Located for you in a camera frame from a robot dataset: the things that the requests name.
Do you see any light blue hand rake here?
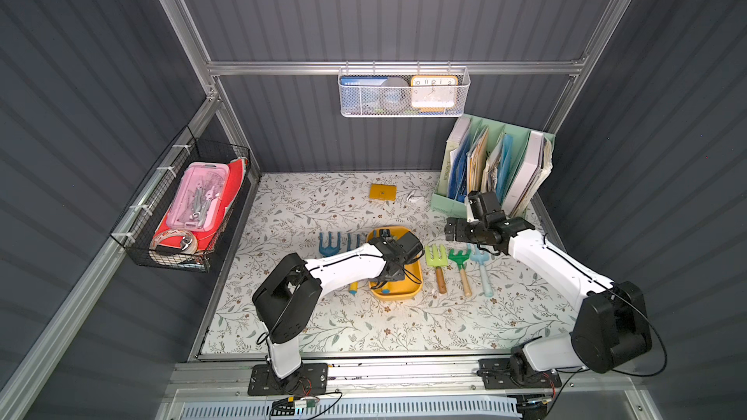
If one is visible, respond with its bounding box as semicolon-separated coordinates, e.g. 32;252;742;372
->
470;244;494;299

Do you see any light green hand rake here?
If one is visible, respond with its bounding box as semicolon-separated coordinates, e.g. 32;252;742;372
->
425;245;449;295

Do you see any dark green hand rake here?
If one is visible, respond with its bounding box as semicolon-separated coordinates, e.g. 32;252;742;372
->
447;249;473;298

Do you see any blue fork yellow handle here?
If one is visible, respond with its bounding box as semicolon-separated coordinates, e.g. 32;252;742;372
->
346;233;362;296

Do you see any blue rake yellow handle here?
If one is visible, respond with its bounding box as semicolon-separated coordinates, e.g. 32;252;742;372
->
318;231;342;258

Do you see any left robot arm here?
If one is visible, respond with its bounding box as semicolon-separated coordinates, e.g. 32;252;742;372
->
252;233;424;381

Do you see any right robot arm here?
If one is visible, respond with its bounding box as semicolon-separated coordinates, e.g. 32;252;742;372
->
445;192;658;378

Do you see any yellow storage box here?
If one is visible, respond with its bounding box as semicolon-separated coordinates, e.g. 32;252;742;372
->
367;226;423;301

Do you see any blue box in basket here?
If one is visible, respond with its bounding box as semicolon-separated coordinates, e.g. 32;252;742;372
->
338;76;387;115

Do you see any blue folder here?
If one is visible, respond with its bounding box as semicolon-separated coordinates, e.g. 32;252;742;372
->
495;133;514;202

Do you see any yellow wallet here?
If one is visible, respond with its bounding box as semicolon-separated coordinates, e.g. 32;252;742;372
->
369;184;397;201

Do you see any green file organizer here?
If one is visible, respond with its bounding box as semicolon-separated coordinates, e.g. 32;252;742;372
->
431;115;556;219

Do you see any white binder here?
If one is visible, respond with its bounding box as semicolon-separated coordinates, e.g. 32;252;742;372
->
502;129;554;217

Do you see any yellow alarm clock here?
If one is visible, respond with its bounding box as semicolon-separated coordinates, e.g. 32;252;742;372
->
410;75;459;111

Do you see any grey tape roll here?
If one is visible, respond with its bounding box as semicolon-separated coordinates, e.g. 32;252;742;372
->
379;77;410;114

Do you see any pink tool case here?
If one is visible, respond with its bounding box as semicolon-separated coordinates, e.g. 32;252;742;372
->
167;163;230;233

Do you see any clear tape roll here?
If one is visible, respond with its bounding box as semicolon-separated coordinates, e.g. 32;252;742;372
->
160;229;198;254

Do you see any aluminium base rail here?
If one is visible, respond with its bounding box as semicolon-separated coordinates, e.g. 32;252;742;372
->
155;353;663;419

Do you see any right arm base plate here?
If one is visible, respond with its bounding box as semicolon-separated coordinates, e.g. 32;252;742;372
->
477;357;562;390

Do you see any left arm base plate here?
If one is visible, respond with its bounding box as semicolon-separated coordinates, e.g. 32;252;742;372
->
247;363;329;397

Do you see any white wire hanging basket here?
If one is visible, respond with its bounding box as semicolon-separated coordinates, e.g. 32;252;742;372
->
337;65;472;119

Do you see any black wire side basket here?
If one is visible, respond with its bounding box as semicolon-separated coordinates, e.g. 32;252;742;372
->
111;131;251;273

